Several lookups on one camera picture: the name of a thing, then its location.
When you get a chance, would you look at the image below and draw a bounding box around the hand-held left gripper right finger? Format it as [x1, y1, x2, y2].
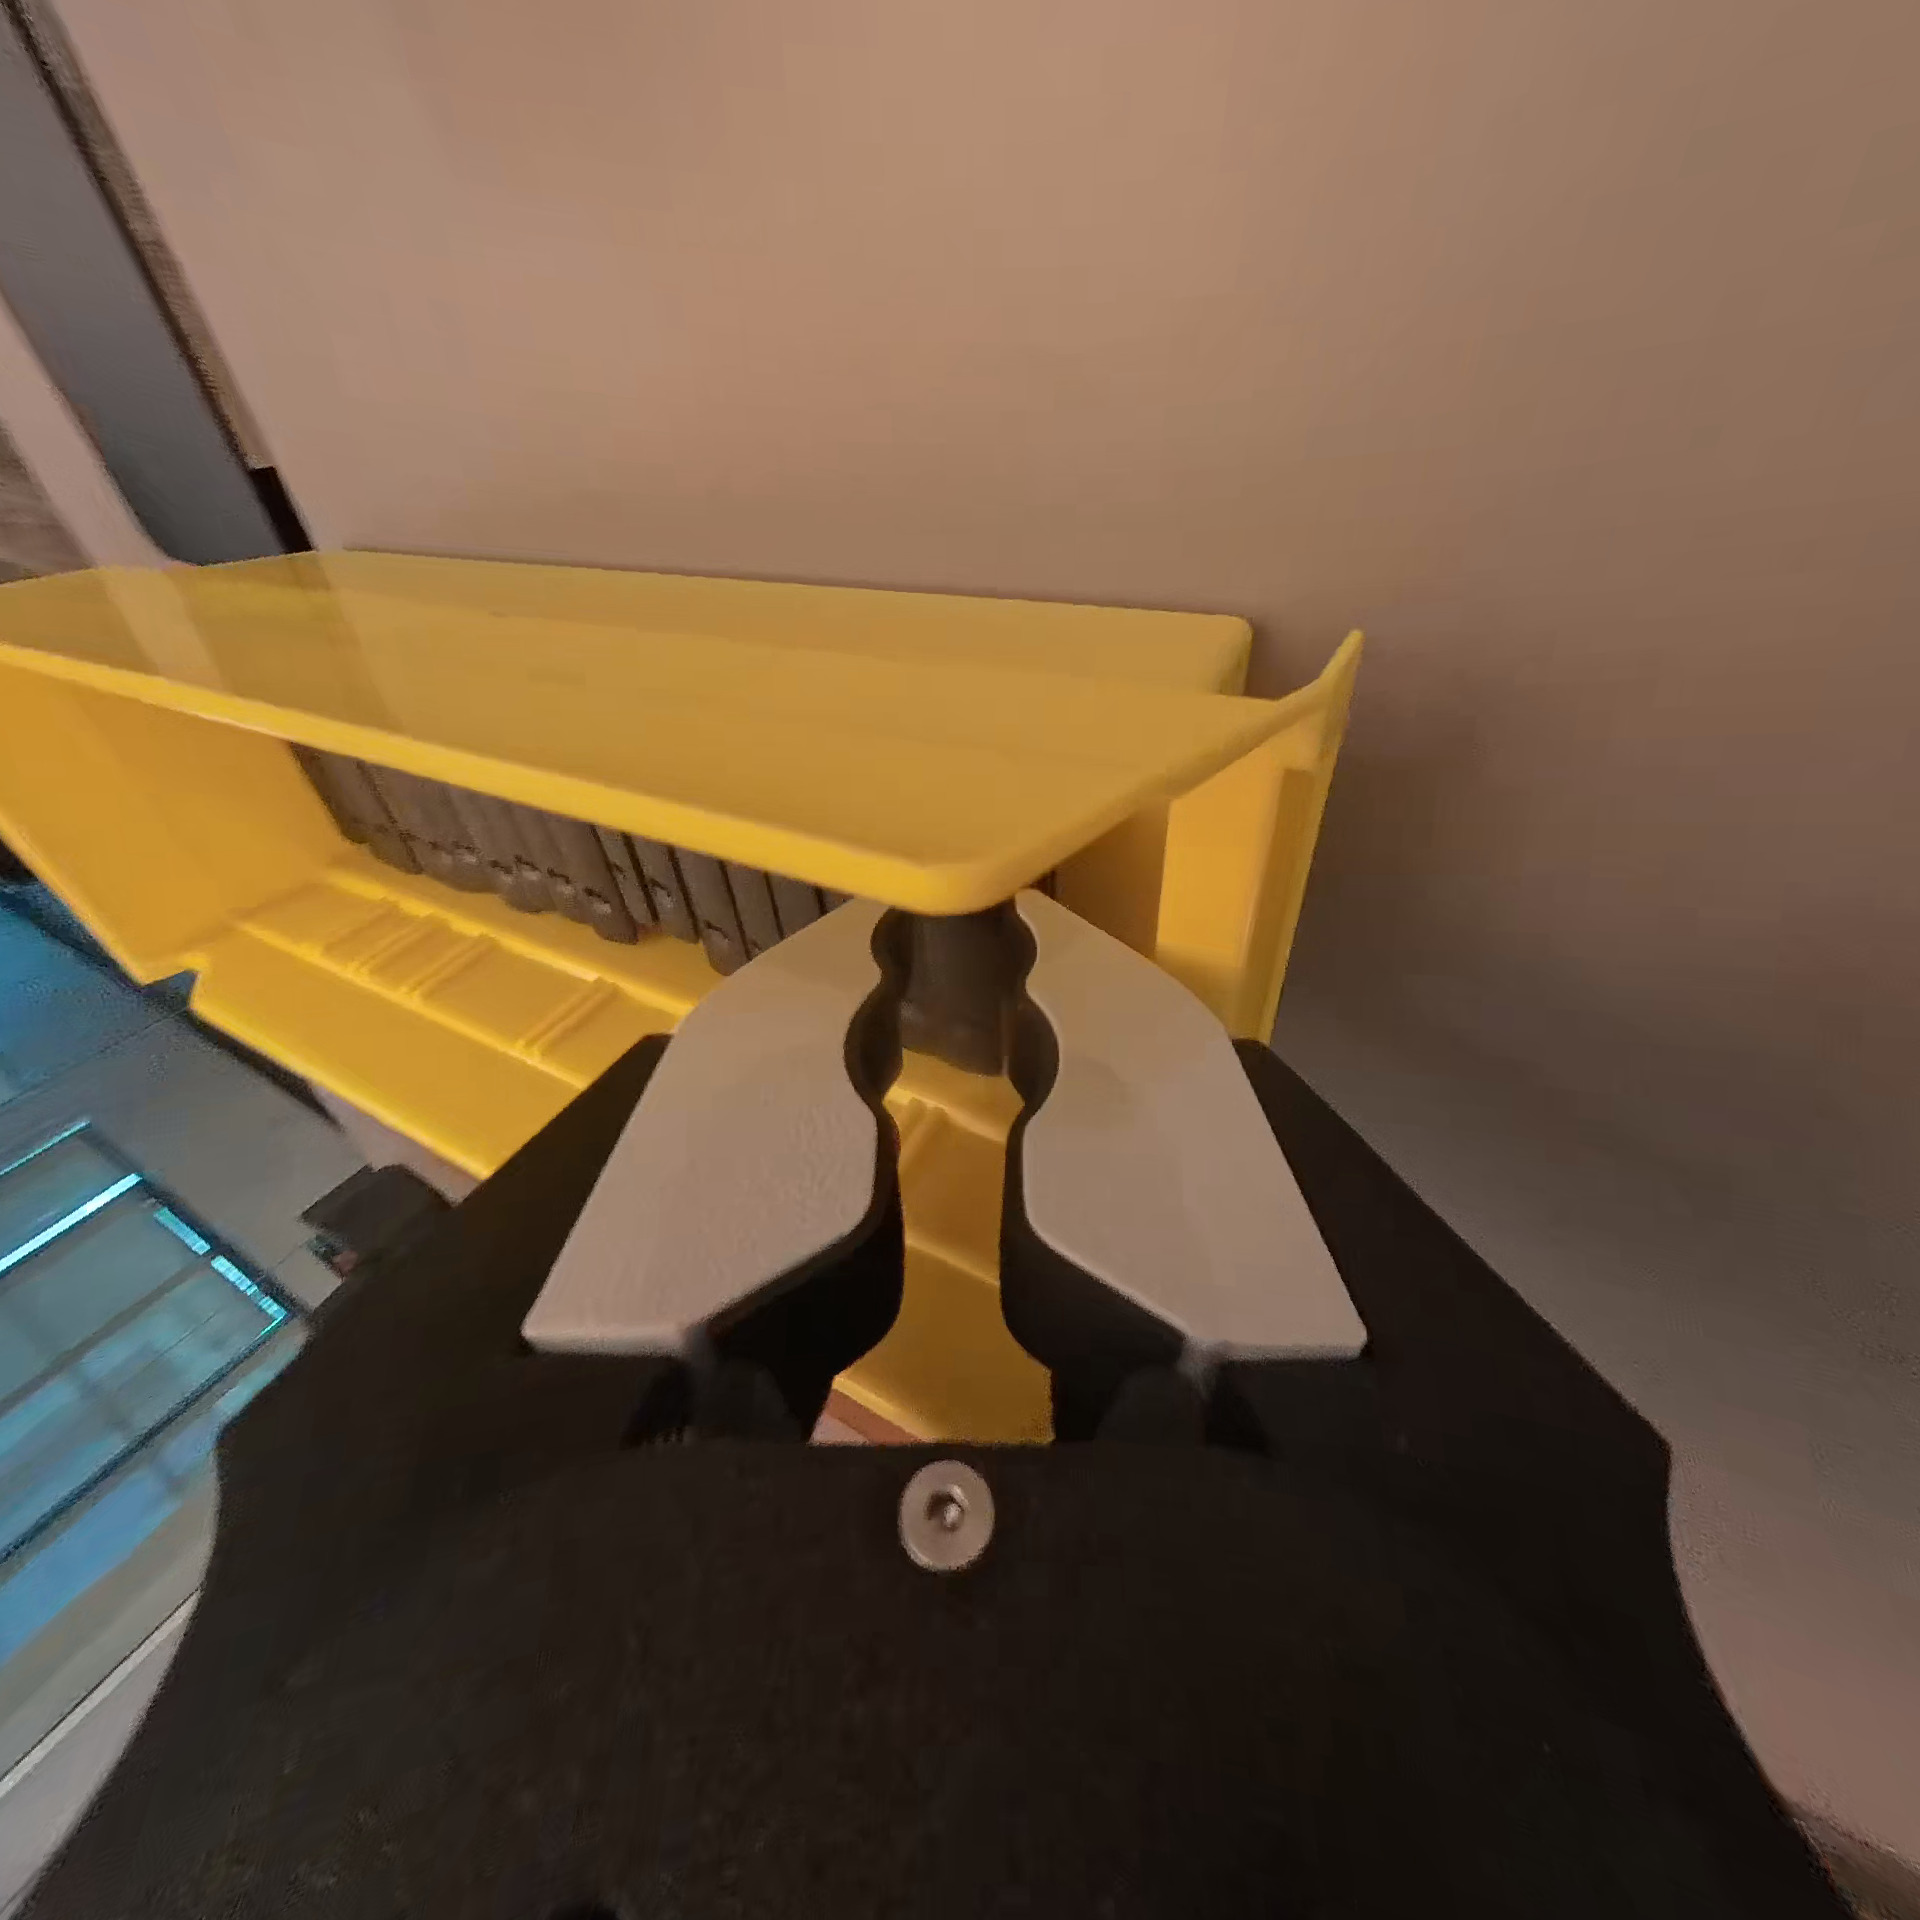
[1003, 891, 1370, 1420]

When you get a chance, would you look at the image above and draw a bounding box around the yellow plastic bin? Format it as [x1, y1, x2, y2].
[0, 549, 1367, 1446]

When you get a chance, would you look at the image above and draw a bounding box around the black battery blue edge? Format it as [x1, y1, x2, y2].
[895, 901, 1038, 1079]

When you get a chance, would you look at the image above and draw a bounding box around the black device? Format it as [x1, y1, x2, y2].
[301, 1163, 465, 1277]

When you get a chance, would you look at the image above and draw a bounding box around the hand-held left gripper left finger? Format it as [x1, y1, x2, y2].
[519, 901, 910, 1420]

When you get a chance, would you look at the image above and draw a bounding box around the row of black batteries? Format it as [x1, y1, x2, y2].
[292, 742, 872, 978]

